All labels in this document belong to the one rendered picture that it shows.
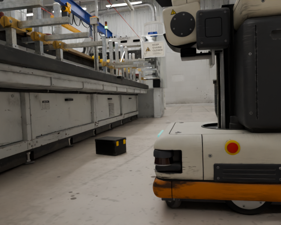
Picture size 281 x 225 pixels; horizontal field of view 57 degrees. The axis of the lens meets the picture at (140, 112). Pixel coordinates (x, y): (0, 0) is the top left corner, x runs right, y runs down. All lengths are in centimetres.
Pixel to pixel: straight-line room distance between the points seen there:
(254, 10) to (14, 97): 147
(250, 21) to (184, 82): 1086
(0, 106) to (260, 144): 143
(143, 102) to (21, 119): 404
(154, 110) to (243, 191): 466
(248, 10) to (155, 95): 462
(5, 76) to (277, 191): 128
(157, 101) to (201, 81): 648
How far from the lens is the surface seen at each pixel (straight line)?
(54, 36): 172
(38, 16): 175
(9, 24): 151
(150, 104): 568
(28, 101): 194
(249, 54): 100
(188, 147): 95
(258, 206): 104
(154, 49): 560
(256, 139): 98
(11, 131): 185
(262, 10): 104
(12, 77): 151
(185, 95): 1181
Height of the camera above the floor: 42
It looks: 3 degrees down
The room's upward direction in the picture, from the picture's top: 2 degrees counter-clockwise
